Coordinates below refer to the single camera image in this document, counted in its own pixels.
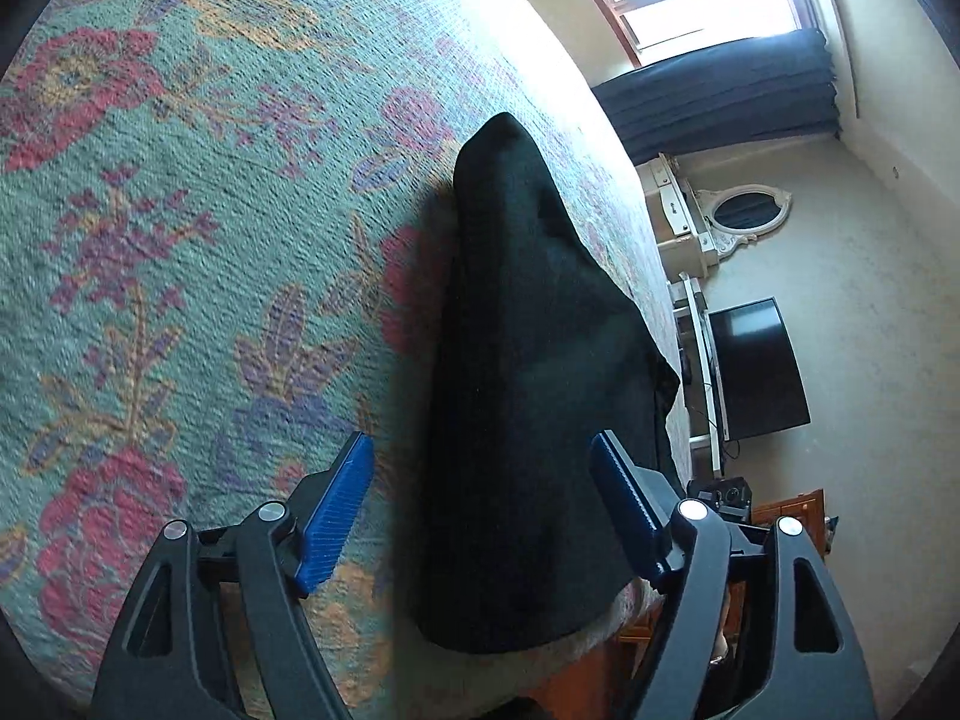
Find white vanity dresser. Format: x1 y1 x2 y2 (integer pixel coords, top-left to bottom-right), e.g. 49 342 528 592
636 153 719 283

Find black flat television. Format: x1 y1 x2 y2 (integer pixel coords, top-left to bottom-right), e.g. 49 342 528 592
709 298 811 440

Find floral bedspread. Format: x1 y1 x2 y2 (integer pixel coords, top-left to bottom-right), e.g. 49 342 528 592
2 0 677 718

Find brown wooden cabinet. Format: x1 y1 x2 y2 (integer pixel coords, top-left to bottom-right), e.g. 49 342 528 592
617 489 835 645

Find dark blue right curtain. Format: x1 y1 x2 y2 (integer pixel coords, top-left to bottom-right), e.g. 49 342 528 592
594 29 839 164

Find white tv stand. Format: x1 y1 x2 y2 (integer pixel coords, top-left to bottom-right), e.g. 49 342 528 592
669 271 731 478

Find black pants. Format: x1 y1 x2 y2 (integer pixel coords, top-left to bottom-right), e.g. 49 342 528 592
410 114 679 655

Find oval vanity mirror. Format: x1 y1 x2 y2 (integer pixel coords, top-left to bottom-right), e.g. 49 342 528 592
695 184 793 260

